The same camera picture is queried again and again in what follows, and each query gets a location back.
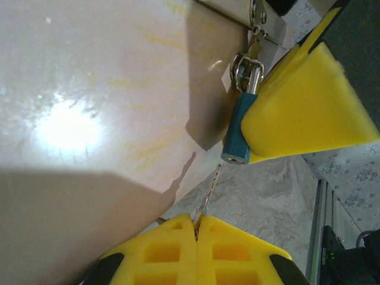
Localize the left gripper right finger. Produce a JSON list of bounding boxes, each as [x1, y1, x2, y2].
[[195, 214, 311, 285]]

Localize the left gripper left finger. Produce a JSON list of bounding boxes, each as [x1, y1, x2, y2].
[[80, 213, 199, 285]]

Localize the small silver key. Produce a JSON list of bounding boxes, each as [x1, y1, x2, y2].
[[193, 163, 223, 238]]

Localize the small blue padlock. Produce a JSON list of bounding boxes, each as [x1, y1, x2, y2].
[[220, 52, 266, 166]]

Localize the silver box hasp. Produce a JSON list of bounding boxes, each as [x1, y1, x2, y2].
[[248, 0, 271, 60]]

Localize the aluminium table side rail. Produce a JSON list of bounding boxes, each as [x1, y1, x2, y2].
[[305, 178, 338, 285]]

